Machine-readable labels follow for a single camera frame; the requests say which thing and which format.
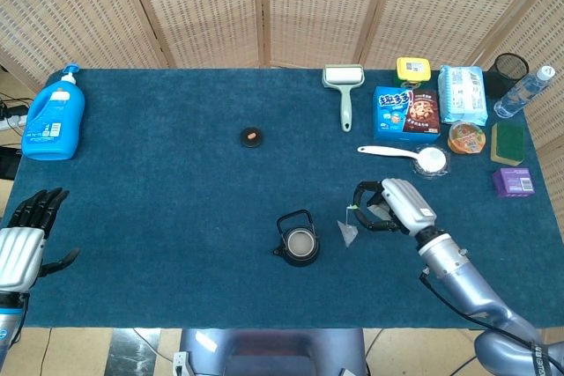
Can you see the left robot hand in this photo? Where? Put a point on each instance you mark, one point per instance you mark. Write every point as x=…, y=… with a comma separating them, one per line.
x=20, y=257

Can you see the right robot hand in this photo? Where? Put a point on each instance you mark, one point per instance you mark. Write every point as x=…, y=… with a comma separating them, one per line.
x=407, y=206

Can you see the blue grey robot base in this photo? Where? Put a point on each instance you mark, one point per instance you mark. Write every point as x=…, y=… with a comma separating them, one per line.
x=273, y=351

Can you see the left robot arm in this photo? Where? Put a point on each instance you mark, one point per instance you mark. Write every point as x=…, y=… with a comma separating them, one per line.
x=9, y=327

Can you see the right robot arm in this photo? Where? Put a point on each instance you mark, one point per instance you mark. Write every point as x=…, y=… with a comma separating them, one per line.
x=462, y=274

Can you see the black cast iron teapot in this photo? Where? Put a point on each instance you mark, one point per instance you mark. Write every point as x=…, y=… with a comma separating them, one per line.
x=300, y=244

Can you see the black teapot lid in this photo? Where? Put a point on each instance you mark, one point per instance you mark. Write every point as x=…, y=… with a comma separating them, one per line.
x=251, y=137

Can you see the white dish brush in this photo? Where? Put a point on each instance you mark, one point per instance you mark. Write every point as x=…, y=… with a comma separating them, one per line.
x=429, y=160

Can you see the blue cookie box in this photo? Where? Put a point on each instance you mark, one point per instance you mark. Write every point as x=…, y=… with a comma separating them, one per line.
x=403, y=116

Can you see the orange jelly cup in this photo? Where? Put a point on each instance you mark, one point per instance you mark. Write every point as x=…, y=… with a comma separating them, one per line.
x=467, y=138

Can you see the small purple box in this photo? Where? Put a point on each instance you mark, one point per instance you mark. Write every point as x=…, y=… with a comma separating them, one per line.
x=513, y=182

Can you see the green yellow sponge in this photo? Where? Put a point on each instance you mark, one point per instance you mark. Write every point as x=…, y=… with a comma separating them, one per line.
x=509, y=140

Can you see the light blue wet wipes pack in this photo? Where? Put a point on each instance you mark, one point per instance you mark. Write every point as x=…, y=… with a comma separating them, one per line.
x=462, y=94

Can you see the blue detergent pump bottle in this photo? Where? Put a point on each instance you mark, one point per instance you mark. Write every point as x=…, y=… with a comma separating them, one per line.
x=50, y=125

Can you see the white power strip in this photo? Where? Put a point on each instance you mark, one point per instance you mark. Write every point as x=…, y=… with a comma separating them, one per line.
x=13, y=121

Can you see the yellow lidded container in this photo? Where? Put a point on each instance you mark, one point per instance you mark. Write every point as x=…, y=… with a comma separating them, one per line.
x=413, y=68

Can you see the pale green lint roller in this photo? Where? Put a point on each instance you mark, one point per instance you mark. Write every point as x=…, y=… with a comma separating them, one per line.
x=343, y=76

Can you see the black mesh pen holder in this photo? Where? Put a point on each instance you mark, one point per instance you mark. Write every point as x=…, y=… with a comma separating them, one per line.
x=500, y=81

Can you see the clear plastic water bottle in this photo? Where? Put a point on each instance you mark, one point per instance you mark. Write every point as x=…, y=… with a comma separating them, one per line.
x=520, y=94

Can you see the blue table cloth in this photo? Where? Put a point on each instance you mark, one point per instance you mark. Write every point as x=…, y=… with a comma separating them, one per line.
x=176, y=217

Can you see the bamboo folding screen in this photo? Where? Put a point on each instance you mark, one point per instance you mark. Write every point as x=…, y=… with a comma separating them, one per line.
x=211, y=6

